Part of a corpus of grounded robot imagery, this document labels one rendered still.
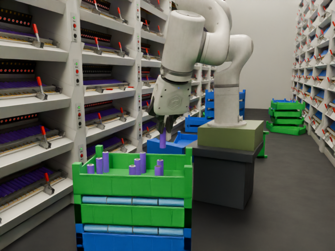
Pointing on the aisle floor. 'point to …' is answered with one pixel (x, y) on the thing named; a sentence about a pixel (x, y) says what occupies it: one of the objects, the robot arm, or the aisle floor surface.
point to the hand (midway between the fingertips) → (164, 125)
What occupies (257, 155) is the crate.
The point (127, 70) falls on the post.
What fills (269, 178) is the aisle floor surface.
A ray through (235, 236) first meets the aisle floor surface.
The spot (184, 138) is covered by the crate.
